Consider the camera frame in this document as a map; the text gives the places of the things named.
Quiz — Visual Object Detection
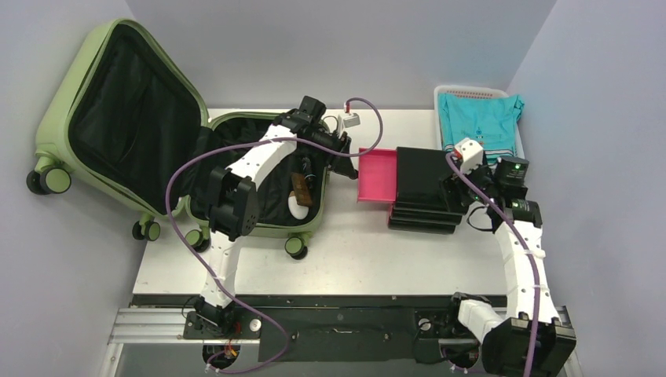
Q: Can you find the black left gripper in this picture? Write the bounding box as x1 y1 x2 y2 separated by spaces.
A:
302 130 356 178

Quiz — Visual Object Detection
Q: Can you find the teal garment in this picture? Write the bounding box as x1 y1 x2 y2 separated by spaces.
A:
437 93 525 164

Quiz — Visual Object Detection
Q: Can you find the white brown cosmetic palette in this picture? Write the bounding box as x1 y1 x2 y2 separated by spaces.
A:
287 173 314 220

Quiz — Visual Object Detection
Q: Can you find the black and pink storage organizer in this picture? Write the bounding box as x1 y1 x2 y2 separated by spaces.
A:
357 147 468 235

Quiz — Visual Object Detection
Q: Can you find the white perforated plastic basket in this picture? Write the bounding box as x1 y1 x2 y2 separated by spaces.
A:
434 85 525 158

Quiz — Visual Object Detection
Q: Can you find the green hard-shell suitcase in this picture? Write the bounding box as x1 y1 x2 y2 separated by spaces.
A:
26 19 332 262

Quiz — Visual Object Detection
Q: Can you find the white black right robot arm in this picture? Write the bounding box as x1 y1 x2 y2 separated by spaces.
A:
443 152 577 376

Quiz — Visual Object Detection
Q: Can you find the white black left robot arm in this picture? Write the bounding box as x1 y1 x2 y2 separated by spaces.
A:
194 96 358 338

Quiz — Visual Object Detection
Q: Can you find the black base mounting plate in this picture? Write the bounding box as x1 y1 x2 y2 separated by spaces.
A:
130 294 550 364

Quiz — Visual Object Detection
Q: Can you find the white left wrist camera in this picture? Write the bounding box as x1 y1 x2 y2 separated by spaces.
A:
336 106 360 134

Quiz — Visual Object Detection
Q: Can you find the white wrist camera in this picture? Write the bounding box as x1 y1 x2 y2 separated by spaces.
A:
454 137 485 174
336 106 360 134

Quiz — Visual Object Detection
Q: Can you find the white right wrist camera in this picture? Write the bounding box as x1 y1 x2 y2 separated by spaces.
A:
454 137 485 174

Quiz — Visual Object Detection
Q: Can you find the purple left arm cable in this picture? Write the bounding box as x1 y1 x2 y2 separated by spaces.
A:
164 97 385 375

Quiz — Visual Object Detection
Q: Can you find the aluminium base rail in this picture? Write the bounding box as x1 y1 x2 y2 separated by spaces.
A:
108 306 577 345

